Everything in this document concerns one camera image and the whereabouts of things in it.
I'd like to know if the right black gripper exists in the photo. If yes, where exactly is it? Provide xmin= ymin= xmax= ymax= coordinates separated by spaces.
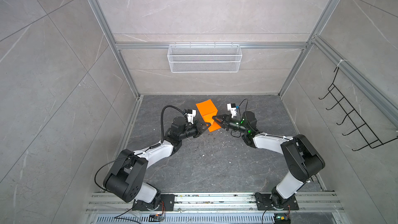
xmin=213 ymin=114 xmax=249 ymax=135

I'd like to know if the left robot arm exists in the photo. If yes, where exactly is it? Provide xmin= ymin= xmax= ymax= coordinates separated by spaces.
xmin=103 ymin=117 xmax=211 ymax=210

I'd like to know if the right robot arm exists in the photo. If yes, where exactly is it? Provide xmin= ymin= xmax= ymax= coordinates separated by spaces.
xmin=213 ymin=111 xmax=325 ymax=209

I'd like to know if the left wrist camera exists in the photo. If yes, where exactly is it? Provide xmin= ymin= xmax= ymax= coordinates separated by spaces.
xmin=184 ymin=109 xmax=197 ymax=124

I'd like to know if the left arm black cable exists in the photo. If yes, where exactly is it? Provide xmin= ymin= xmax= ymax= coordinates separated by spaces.
xmin=94 ymin=105 xmax=187 ymax=194

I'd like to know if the white wire mesh basket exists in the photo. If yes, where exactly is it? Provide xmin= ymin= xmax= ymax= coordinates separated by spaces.
xmin=167 ymin=44 xmax=243 ymax=73

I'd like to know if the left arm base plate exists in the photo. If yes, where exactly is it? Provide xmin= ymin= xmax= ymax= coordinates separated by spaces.
xmin=133 ymin=194 xmax=176 ymax=211

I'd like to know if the white vented cable duct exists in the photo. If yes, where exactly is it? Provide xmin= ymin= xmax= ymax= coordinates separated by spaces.
xmin=94 ymin=213 xmax=275 ymax=224

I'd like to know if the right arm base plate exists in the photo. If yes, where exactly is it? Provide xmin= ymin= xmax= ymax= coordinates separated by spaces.
xmin=254 ymin=192 xmax=299 ymax=211

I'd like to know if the aluminium mounting rail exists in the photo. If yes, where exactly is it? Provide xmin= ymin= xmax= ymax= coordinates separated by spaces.
xmin=85 ymin=192 xmax=344 ymax=214

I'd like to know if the black wire hook rack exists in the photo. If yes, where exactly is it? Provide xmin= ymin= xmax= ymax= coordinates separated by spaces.
xmin=318 ymin=67 xmax=398 ymax=151

